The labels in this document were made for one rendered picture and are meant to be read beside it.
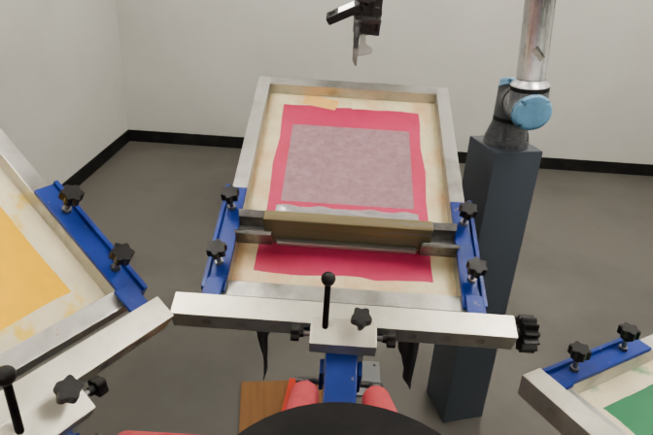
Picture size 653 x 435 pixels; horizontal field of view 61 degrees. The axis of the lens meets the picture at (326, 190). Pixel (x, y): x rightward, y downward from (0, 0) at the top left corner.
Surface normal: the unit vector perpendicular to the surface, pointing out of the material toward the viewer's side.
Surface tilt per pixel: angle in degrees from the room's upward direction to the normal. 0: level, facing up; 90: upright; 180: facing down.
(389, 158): 23
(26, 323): 32
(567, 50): 90
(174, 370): 0
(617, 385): 0
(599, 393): 0
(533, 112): 97
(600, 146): 90
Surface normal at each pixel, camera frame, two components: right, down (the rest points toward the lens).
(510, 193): 0.24, 0.41
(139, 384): 0.06, -0.91
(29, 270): 0.50, -0.63
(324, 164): 0.04, -0.68
